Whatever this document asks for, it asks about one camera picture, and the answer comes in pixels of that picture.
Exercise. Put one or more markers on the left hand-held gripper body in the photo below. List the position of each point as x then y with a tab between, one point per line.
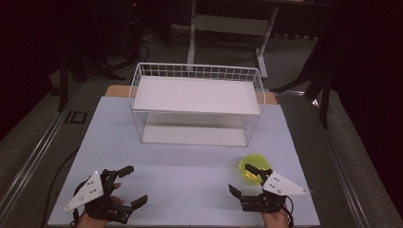
90	190

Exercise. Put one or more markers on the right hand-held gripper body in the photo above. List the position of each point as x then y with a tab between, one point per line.
282	185

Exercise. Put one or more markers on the green plastic bowl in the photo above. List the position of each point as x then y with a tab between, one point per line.
258	160

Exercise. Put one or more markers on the person's left hand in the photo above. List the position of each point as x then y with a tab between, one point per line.
87	221

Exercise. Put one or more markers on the person's right hand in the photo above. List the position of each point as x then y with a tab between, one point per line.
275	220

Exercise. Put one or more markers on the yellow food pieces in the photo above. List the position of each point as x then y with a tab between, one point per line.
251	176

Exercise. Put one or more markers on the light blue table sheet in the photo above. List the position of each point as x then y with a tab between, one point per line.
177	177

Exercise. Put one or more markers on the black metal stand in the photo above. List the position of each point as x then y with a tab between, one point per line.
323	95
63	82

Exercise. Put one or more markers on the metal floor rail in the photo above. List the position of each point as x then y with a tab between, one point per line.
342	164
34	152

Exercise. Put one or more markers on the white metal table frame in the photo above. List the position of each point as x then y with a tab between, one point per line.
231	25

